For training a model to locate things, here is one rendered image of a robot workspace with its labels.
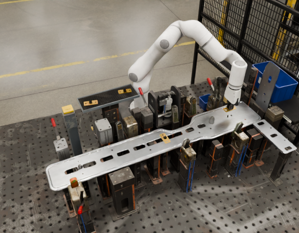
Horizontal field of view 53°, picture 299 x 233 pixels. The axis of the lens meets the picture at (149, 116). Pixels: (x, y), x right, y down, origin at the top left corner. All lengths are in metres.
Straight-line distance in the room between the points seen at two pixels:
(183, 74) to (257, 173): 2.36
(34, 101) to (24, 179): 1.94
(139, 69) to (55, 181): 0.88
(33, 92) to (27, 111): 0.38
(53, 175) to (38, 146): 0.65
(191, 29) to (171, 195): 1.01
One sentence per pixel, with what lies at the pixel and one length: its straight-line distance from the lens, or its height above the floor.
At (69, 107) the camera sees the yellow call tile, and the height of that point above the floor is 1.16.
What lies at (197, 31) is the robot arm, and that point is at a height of 1.57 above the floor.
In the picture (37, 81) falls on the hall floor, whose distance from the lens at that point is 4.34.
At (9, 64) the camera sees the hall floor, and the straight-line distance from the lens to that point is 4.88.
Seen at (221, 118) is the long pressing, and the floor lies 1.00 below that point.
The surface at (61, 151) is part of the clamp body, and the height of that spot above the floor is 1.04.
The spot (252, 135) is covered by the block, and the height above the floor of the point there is 0.98.
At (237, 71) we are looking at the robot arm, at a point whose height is 1.38.
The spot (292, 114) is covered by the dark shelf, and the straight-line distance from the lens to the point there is 2.18.
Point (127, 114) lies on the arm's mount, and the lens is 2.33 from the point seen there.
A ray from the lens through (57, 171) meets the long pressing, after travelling 1.76.
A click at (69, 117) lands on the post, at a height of 1.12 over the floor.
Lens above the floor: 2.33
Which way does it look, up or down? 41 degrees down
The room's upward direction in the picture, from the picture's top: straight up
